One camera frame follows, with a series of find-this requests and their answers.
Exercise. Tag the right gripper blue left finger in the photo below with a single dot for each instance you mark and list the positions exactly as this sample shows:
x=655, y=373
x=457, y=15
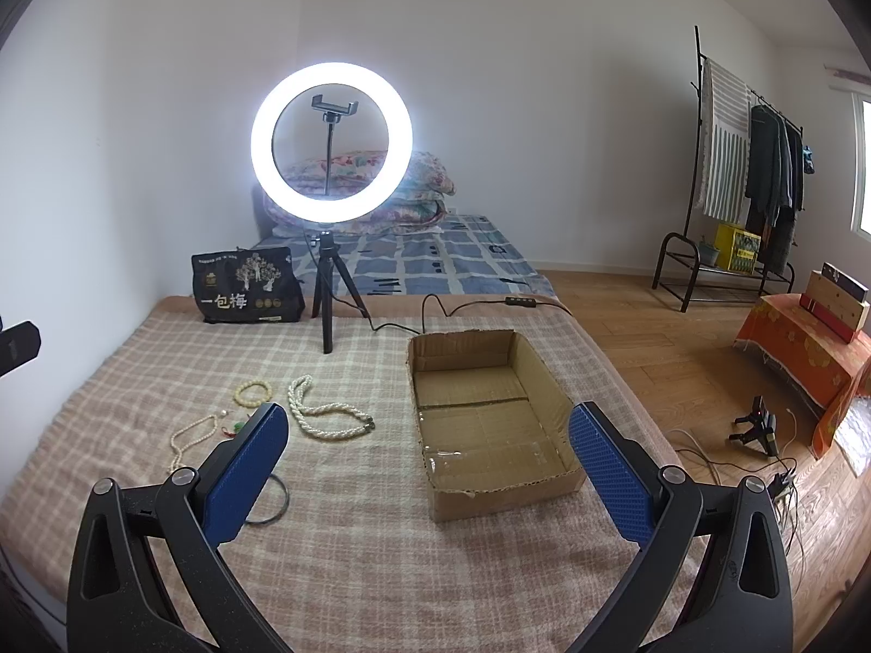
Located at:
x=117, y=599

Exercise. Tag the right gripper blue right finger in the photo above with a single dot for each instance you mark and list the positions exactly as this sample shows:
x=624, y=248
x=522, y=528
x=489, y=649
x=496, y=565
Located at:
x=740, y=598

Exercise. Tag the red cord jade pendant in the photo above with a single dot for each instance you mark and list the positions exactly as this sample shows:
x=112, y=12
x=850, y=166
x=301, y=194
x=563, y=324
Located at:
x=235, y=428

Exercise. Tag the small black tripod on floor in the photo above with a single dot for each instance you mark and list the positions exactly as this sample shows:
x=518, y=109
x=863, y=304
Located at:
x=762, y=428

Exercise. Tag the orange floral cloth table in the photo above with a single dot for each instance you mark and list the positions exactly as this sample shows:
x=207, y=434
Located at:
x=830, y=371

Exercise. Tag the black snack bag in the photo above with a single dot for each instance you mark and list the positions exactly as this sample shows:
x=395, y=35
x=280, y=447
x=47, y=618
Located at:
x=247, y=286

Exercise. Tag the open cardboard box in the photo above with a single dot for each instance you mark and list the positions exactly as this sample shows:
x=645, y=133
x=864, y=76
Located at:
x=492, y=423

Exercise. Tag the black tripod stand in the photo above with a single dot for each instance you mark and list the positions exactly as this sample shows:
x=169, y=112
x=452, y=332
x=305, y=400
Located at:
x=329, y=264

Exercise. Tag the yellow crate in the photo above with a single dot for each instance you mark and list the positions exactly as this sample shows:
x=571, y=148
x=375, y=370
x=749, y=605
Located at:
x=736, y=248

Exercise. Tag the black clothes rack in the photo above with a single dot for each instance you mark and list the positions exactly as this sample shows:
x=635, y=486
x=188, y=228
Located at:
x=686, y=265

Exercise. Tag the striped white towel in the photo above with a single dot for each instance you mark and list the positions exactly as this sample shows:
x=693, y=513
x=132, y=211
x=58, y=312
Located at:
x=724, y=156

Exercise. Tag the black phone holder clamp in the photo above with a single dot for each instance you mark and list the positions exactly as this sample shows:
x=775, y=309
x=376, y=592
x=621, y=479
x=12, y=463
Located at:
x=332, y=115

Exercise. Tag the window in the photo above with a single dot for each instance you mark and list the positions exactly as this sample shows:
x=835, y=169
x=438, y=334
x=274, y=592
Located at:
x=861, y=219

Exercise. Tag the blue patterned bed sheet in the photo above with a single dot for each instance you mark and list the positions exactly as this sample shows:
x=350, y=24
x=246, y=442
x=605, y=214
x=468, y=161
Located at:
x=461, y=255

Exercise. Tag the dark hanging clothes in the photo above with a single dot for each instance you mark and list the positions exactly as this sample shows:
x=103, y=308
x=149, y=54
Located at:
x=775, y=185

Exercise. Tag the white ring light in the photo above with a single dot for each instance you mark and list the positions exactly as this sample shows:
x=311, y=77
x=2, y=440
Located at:
x=328, y=209

